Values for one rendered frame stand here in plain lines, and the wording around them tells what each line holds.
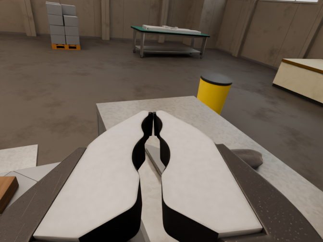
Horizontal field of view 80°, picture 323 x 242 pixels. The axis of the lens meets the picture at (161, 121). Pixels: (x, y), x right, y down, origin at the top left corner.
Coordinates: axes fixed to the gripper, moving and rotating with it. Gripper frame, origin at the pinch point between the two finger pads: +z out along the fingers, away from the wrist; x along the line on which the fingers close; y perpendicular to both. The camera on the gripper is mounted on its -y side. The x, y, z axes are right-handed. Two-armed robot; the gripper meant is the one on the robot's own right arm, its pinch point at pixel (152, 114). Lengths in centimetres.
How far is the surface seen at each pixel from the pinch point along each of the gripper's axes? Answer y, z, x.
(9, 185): 47, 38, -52
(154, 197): 40.7, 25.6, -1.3
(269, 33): 88, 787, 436
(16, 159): 61, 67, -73
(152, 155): 38, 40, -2
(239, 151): 42, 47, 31
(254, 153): 43, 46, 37
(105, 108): 37, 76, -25
